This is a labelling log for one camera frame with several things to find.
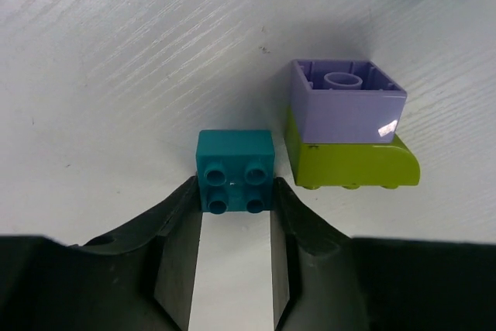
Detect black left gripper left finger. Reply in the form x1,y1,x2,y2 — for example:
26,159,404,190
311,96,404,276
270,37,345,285
1,177,202,330

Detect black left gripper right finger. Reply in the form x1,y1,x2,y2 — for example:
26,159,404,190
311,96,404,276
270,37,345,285
270,178,495,330

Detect teal small lego brick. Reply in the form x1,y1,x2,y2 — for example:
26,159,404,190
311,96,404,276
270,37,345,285
195,129,275,215

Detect lilac and lime lego stack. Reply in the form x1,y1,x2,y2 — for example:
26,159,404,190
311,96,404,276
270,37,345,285
284,59,421,189

